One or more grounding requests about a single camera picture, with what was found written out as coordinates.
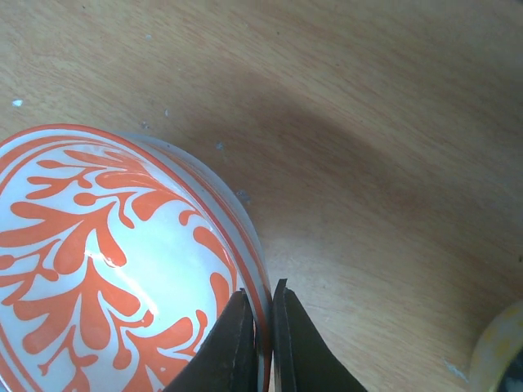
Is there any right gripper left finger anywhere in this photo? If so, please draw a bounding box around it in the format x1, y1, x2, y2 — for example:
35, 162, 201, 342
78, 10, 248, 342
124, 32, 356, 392
164, 289, 257, 392

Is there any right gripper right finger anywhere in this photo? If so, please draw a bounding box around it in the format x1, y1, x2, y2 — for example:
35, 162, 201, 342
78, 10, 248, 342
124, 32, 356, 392
271, 278, 365, 392

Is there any orange floral patterned bowl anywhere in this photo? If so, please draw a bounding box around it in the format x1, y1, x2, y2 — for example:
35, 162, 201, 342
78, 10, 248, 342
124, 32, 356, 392
1, 124, 271, 391

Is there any yellow dotted bowl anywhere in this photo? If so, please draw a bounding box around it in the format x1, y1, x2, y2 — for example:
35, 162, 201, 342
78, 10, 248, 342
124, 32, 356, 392
468, 301, 522, 391

